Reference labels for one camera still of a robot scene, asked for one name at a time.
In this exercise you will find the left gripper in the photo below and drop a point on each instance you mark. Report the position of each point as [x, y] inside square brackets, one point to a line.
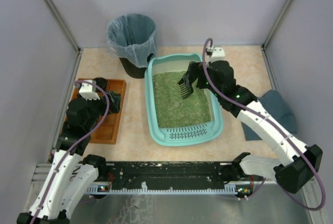
[108, 99]

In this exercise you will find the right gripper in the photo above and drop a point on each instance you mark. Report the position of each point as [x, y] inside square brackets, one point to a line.
[199, 71]

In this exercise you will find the black litter scoop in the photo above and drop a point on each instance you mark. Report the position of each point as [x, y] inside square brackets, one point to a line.
[186, 85]

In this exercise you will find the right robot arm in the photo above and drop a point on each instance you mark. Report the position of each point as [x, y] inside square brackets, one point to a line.
[295, 163]

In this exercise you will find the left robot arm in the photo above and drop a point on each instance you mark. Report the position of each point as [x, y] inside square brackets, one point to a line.
[65, 156]

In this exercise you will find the green cat litter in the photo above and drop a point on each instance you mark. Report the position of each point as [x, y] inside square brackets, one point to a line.
[172, 111]

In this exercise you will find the black round object in tray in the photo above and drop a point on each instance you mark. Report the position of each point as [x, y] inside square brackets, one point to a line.
[101, 82]

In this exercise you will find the black trash bin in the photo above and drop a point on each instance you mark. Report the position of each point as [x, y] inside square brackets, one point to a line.
[134, 71]

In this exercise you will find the wooden compartment tray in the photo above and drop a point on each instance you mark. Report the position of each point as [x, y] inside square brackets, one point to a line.
[109, 122]

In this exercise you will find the blue trash bag liner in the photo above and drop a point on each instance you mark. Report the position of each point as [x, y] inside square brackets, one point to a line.
[132, 37]

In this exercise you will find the blue cloth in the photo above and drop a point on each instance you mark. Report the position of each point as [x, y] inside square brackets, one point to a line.
[277, 107]

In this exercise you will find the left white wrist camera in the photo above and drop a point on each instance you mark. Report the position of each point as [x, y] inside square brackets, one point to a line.
[88, 91]

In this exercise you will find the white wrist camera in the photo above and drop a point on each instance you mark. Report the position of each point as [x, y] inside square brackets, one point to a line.
[215, 53]
[88, 91]

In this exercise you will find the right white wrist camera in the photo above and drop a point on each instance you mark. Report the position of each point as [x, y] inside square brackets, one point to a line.
[215, 53]

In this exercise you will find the black mounting rail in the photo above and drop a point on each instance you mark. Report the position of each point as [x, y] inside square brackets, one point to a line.
[173, 178]

